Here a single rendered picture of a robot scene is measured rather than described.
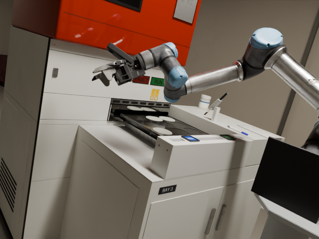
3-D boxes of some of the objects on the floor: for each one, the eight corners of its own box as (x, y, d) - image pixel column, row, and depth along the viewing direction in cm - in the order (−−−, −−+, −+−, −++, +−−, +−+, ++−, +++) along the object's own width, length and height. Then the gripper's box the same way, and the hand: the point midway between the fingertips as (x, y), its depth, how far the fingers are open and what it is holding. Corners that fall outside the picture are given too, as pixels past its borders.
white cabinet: (55, 258, 164) (78, 125, 146) (173, 221, 228) (199, 126, 210) (110, 359, 118) (154, 185, 100) (239, 278, 182) (279, 162, 164)
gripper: (151, 68, 103) (100, 88, 98) (140, 78, 122) (98, 96, 117) (141, 46, 103) (90, 65, 98) (133, 60, 122) (89, 76, 117)
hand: (90, 75), depth 107 cm, fingers open, 14 cm apart
